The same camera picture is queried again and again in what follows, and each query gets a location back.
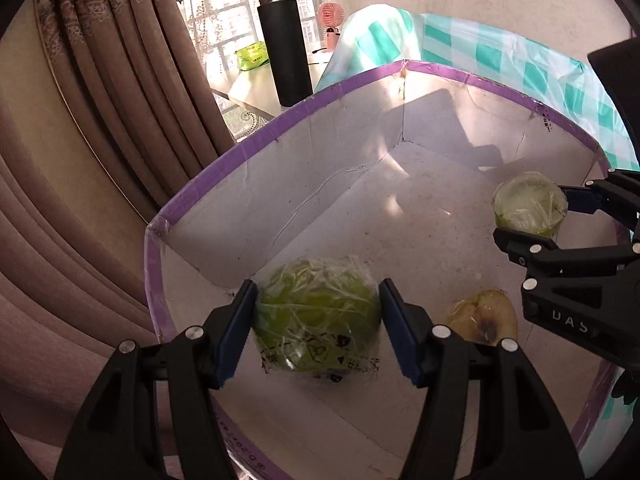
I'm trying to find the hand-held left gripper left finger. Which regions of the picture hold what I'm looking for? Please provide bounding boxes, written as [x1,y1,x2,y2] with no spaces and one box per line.
[54,278,260,480]

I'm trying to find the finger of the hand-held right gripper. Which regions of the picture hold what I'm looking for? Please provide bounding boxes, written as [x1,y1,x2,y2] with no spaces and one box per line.
[560,170,640,233]
[494,227,640,272]

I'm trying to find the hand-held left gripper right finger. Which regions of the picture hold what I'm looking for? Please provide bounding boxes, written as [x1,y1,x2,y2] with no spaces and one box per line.
[378,277,586,480]

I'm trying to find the pale green fruit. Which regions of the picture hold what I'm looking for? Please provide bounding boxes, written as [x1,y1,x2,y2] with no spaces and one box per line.
[492,171,570,237]

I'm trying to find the white cardboard box purple rim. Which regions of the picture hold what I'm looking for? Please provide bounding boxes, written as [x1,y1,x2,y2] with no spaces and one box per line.
[144,59,631,480]

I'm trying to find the yellowish bruised wrapped fruit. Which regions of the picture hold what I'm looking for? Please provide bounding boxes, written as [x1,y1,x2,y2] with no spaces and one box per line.
[442,287,519,347]

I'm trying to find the teal checked tablecloth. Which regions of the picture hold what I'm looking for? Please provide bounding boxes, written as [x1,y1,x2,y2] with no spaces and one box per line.
[315,4,640,461]

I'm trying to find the brown patterned curtain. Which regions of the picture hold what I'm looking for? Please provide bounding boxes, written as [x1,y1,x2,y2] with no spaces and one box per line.
[0,0,238,461]

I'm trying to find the white desk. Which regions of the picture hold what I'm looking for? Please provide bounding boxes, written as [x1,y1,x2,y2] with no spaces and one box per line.
[210,50,333,121]

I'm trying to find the green snack packet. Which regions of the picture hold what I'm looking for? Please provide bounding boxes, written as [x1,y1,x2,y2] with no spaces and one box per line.
[235,41,272,71]

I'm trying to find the black thermos bottle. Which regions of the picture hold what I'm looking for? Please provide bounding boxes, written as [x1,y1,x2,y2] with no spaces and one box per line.
[256,0,314,108]

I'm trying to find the pink handheld fan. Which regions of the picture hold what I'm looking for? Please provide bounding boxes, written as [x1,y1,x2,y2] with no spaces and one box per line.
[317,1,342,52]

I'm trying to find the sheer lace curtain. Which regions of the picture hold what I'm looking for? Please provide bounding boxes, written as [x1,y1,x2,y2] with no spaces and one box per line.
[175,0,351,61]

